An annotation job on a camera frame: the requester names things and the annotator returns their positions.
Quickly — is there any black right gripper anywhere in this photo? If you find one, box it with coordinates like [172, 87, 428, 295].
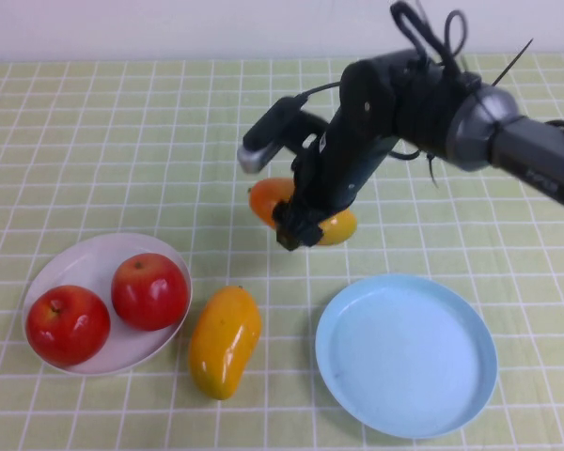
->
[272, 132, 340, 253]

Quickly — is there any black looped cable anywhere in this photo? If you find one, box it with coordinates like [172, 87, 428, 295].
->
[388, 0, 441, 62]
[439, 8, 471, 71]

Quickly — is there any black cable tie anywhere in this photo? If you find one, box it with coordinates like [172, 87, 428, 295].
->
[494, 39, 535, 86]

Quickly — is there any yellow mango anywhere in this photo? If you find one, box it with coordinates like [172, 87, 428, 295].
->
[188, 285, 262, 401]

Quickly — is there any black camera cable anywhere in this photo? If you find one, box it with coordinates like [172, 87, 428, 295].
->
[294, 80, 347, 102]

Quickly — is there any orange mango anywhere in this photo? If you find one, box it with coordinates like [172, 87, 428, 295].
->
[247, 178, 358, 248]

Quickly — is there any green checkered tablecloth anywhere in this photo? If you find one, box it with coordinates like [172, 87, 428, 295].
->
[0, 54, 564, 451]

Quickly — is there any light blue round plate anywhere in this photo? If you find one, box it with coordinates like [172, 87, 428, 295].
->
[314, 273, 498, 440]

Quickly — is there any red apple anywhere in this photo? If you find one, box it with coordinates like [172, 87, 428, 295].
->
[25, 285, 112, 368]
[110, 253, 192, 333]

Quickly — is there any white round plate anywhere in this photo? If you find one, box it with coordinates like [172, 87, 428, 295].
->
[21, 233, 193, 377]

